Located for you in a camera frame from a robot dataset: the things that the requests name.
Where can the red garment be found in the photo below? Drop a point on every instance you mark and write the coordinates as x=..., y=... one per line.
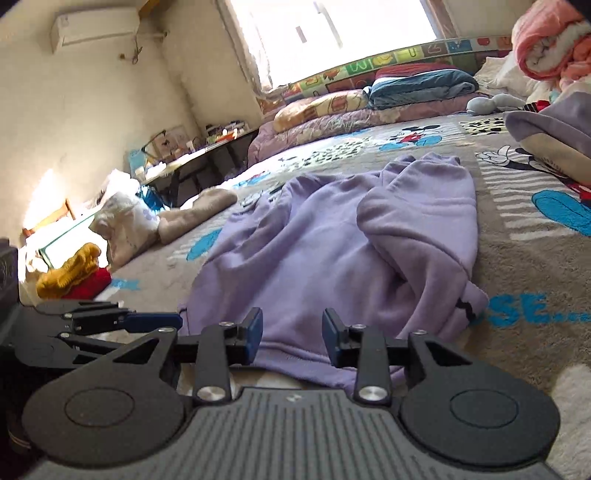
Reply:
x=94, y=284

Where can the row of small desk bottles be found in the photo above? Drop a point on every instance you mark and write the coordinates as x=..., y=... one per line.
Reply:
x=226, y=134

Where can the yellow patterned pillow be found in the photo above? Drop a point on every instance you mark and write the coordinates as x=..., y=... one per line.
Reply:
x=318, y=108

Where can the white floral garment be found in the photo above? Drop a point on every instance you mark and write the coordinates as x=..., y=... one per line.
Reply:
x=124, y=221

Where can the dark desk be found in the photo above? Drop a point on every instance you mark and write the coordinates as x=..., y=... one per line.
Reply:
x=217, y=150

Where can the lavender sweatshirt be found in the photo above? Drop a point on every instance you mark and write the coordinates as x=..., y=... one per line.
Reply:
x=323, y=240

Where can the white quilt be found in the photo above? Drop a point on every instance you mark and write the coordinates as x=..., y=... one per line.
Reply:
x=503, y=74

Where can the bright window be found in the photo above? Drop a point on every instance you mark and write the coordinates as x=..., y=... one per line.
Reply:
x=346, y=32

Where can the red folded blanket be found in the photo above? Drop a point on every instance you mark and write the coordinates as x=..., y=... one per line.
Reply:
x=411, y=70

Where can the white crumpled cloth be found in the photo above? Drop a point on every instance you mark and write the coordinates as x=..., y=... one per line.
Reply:
x=117, y=184

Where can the blue plastic bag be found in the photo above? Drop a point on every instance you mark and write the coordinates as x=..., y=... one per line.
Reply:
x=150, y=197

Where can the purple cartoon printed garment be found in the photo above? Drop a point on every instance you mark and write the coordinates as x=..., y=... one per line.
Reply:
x=545, y=122

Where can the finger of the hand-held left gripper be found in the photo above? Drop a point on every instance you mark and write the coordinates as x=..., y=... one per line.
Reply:
x=152, y=321
x=97, y=346

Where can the grey plush toy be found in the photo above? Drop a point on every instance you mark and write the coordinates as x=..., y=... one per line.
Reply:
x=494, y=102

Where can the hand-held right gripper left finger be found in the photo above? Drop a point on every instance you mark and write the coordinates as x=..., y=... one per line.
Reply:
x=251, y=337

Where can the yellow knitted garment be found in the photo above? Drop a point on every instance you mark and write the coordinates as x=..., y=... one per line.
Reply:
x=69, y=272

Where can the blue folded blanket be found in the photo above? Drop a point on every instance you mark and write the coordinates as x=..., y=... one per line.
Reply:
x=415, y=90

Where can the wooden window pelmet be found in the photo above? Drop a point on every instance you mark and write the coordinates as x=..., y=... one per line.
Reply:
x=150, y=7

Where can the cartoon mouse printed blanket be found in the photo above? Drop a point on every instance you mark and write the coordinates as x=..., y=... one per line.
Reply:
x=508, y=221

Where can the pink rolled quilt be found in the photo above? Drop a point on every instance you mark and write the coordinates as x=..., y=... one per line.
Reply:
x=549, y=37

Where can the lace curtain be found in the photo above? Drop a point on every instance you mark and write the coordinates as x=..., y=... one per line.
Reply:
x=249, y=46

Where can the colourful alphabet foam mat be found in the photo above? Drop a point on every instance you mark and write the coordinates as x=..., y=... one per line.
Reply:
x=360, y=67

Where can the green framed panel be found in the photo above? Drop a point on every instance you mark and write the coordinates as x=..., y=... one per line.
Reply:
x=64, y=235

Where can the wooden chair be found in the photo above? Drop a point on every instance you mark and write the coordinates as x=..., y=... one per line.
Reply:
x=51, y=219

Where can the pale picture frame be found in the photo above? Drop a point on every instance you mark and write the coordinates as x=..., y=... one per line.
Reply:
x=173, y=138

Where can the white air conditioner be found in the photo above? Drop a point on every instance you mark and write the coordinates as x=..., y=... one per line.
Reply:
x=92, y=27

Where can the beige sweater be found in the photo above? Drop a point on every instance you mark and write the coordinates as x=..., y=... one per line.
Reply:
x=198, y=212

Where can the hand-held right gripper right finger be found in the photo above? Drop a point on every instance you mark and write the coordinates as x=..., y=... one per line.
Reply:
x=330, y=337

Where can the light blue box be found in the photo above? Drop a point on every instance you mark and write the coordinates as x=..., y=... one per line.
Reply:
x=137, y=161

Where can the purple quilt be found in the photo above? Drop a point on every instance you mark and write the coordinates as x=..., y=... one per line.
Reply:
x=295, y=134

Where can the black desk lamp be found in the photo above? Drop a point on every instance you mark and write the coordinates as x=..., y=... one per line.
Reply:
x=147, y=146

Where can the white fluffy cloth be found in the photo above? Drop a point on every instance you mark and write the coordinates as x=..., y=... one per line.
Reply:
x=572, y=415

